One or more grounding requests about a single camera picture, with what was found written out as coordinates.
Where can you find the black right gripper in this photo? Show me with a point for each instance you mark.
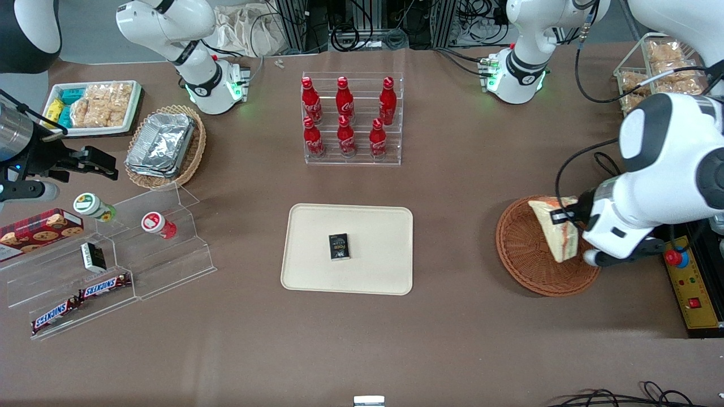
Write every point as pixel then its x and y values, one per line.
pixel 45 160

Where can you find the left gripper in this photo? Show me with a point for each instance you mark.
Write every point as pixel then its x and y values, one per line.
pixel 583 207

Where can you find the triangle sandwich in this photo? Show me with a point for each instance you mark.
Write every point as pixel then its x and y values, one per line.
pixel 560 240

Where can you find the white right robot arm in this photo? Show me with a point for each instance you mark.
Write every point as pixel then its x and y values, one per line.
pixel 209 85

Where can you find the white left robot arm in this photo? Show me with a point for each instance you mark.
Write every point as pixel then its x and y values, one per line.
pixel 667 147

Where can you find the white rectangular snack tray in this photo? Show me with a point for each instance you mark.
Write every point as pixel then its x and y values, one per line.
pixel 93 131

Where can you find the aluminium foil tray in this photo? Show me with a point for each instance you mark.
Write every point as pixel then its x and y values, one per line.
pixel 161 141
pixel 148 172

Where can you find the round brown wicker basket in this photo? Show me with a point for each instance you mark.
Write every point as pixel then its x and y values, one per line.
pixel 526 254

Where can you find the oval light wicker basket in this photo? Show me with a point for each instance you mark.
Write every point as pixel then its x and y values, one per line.
pixel 192 155

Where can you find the beige plastic tray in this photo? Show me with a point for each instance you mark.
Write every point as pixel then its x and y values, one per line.
pixel 373 271

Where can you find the green lid yogurt bottle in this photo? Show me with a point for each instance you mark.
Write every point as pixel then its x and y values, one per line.
pixel 93 206

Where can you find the clear rice cracker bag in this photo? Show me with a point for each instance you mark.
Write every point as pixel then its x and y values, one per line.
pixel 90 107
pixel 120 102

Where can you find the teal snack packet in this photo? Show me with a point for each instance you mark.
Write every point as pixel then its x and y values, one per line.
pixel 72 96
pixel 65 116

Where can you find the yellow snack packet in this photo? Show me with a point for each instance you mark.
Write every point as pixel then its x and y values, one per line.
pixel 54 110

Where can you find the red lid yogurt bottle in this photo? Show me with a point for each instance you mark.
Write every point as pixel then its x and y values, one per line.
pixel 158 224

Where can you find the red cookie box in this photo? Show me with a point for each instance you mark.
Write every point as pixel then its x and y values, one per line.
pixel 39 233

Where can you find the small black white box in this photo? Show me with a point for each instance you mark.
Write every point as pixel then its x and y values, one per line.
pixel 93 257

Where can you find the clear fried snack bag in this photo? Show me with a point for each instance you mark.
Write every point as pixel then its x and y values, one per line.
pixel 630 103
pixel 681 82
pixel 664 51
pixel 633 82

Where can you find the clear acrylic stepped shelf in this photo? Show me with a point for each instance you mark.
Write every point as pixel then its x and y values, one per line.
pixel 169 265

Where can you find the Snickers chocolate bar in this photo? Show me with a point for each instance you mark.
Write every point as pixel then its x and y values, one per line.
pixel 104 286
pixel 55 315

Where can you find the yellow black control box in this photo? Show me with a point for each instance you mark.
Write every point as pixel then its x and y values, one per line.
pixel 696 305

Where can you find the beige cloth bag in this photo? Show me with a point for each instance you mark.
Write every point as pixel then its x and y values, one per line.
pixel 249 31

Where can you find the red Coca-Cola bottle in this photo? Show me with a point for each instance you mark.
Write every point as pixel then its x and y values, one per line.
pixel 344 100
pixel 346 137
pixel 313 138
pixel 387 102
pixel 378 139
pixel 311 102

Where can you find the clear acrylic bottle rack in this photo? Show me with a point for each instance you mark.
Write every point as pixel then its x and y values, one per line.
pixel 362 160

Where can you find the small black card box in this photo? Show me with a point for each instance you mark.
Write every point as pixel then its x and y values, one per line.
pixel 339 247

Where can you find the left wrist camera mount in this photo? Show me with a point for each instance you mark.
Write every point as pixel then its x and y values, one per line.
pixel 622 259

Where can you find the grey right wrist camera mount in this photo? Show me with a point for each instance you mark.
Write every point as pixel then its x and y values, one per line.
pixel 28 191

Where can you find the aluminium frame equipment rack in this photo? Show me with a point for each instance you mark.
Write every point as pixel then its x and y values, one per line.
pixel 362 22

